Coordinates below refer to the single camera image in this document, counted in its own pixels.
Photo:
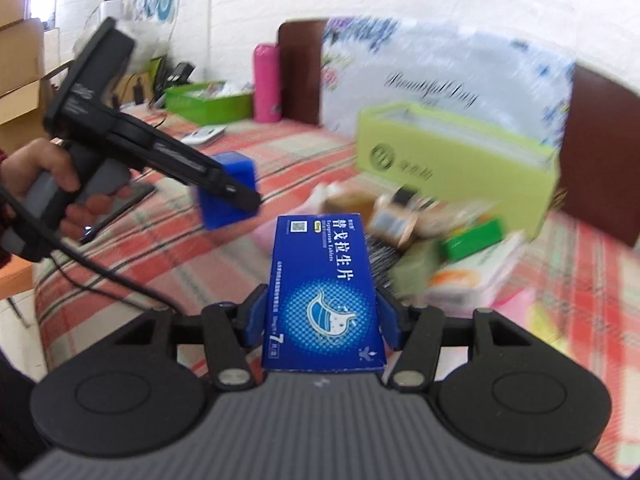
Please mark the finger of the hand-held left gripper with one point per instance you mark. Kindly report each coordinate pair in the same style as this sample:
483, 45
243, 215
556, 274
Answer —
200, 167

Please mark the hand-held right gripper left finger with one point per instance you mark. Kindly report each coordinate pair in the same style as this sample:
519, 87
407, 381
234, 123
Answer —
255, 312

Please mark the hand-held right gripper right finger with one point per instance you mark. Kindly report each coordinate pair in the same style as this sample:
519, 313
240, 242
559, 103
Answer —
391, 322

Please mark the small blue box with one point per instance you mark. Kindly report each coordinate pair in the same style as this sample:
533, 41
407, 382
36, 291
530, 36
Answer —
222, 216

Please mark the large blue medicine box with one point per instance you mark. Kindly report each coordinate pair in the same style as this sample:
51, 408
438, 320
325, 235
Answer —
320, 280

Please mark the lime green box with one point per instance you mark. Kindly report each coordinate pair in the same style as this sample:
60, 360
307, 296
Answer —
450, 170

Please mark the person's left hand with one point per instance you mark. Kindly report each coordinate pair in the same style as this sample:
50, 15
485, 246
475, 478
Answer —
37, 167

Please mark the white round-button device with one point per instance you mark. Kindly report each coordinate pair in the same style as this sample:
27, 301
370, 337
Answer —
202, 136

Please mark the green bin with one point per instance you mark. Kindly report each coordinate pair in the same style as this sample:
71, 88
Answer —
210, 108

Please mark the olive green box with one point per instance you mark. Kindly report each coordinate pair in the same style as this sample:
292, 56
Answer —
417, 267

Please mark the white plastic bag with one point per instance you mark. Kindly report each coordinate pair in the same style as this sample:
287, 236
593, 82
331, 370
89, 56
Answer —
150, 45

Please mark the cardboard box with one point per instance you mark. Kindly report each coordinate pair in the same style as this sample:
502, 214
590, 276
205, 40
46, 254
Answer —
25, 110
22, 55

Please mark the plaid bed sheet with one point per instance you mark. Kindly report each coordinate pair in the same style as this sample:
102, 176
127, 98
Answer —
165, 232

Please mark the black tablet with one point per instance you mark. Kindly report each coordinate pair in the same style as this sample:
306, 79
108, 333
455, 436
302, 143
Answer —
131, 200

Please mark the white orange box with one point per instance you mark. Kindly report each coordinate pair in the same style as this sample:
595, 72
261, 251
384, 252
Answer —
470, 277

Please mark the gold barcode box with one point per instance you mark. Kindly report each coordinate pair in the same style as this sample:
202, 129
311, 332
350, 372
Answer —
392, 222

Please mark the pink bottle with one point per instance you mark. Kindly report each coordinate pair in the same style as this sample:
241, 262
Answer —
266, 85

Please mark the bright green box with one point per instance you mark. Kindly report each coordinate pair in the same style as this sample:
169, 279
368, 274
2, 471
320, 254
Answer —
472, 240

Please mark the brown small box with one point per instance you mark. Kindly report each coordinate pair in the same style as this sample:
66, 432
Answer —
350, 204

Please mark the brown wooden headboard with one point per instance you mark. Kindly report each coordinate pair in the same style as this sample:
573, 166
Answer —
299, 75

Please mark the floral board with text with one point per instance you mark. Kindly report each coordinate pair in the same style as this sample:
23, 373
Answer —
425, 60

